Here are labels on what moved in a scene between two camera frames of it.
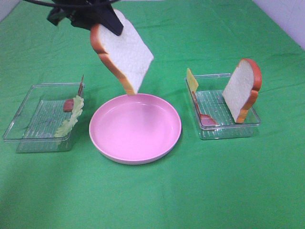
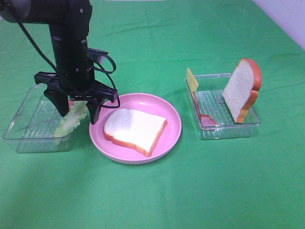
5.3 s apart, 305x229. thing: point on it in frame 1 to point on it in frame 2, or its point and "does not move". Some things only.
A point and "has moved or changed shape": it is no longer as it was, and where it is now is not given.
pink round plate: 136,129 does not move
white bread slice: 126,55 to 138,130
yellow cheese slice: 193,83 does not move
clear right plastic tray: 210,88 does not move
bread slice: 241,91 does not move
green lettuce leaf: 67,125 has moved or changed shape
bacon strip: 205,119 does not move
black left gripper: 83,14 to 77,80
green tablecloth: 255,182 does not move
